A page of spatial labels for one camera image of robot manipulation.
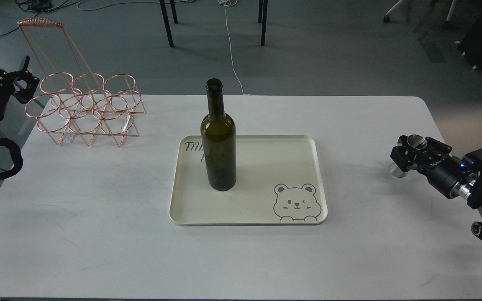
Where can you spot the copper wire bottle rack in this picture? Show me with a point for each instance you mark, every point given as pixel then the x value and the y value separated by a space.
pixel 84 104

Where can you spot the black table legs right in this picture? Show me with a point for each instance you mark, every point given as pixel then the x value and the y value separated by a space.
pixel 262 19

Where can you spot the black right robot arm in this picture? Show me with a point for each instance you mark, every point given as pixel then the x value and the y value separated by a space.
pixel 472 193

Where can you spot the black table legs left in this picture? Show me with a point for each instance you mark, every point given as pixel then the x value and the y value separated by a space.
pixel 166 20

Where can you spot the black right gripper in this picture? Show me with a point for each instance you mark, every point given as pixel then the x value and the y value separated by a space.
pixel 447 177

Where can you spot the cream tray with bear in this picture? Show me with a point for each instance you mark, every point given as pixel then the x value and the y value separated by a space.
pixel 278 183

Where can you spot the black table legs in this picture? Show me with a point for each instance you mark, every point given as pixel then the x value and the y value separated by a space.
pixel 166 20
pixel 262 19

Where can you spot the dark green wine bottle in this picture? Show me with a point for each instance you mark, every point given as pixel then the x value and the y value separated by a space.
pixel 218 134

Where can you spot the silver steel jigger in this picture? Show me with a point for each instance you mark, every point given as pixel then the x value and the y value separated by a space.
pixel 404 155

